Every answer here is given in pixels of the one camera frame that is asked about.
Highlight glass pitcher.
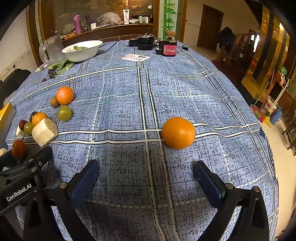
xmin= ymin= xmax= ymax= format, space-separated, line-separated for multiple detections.
xmin=39 ymin=34 xmax=66 ymax=65

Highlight green round fruit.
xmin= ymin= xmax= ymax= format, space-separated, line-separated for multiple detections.
xmin=58 ymin=105 xmax=72 ymax=121

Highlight orange near kiwi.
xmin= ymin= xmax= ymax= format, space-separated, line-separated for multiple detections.
xmin=56 ymin=86 xmax=74 ymax=105

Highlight white paper card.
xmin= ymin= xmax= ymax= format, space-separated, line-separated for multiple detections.
xmin=119 ymin=54 xmax=149 ymax=62

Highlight white plastic bag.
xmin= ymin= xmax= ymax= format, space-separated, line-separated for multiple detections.
xmin=97 ymin=12 xmax=124 ymax=26

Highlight yellow foam tray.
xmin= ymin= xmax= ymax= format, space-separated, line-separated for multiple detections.
xmin=0 ymin=102 xmax=16 ymax=148

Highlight blue plaid tablecloth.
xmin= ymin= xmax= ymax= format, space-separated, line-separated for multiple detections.
xmin=6 ymin=41 xmax=278 ymax=240

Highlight brown kiwi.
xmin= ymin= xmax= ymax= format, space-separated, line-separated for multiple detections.
xmin=50 ymin=96 xmax=60 ymax=108

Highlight white bowl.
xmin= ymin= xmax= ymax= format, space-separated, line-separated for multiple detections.
xmin=62 ymin=40 xmax=103 ymax=62

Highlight large orange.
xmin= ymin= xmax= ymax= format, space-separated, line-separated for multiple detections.
xmin=161 ymin=117 xmax=196 ymax=149

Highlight small orange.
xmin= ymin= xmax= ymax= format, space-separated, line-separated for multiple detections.
xmin=32 ymin=113 xmax=48 ymax=127

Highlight dark red plum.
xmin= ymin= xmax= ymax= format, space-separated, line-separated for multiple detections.
xmin=18 ymin=120 xmax=27 ymax=131

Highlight green grape fruit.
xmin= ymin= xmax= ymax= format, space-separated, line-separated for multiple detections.
xmin=23 ymin=122 xmax=33 ymax=136

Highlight green leaves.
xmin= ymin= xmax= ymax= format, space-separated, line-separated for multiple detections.
xmin=48 ymin=59 xmax=74 ymax=75

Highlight dark purple plum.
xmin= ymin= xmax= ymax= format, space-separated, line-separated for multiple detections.
xmin=30 ymin=111 xmax=37 ymax=121

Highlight purple thermos bottle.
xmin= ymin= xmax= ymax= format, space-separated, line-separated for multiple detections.
xmin=73 ymin=15 xmax=82 ymax=35

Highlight white foam chunk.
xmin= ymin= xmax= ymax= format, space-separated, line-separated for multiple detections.
xmin=32 ymin=118 xmax=58 ymax=147

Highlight dark grape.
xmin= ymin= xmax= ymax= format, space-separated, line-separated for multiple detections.
xmin=48 ymin=66 xmax=57 ymax=79

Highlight wooden sideboard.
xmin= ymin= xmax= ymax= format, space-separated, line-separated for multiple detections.
xmin=62 ymin=24 xmax=158 ymax=47

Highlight black red jar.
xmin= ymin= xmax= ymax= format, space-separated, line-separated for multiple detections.
xmin=156 ymin=40 xmax=177 ymax=57

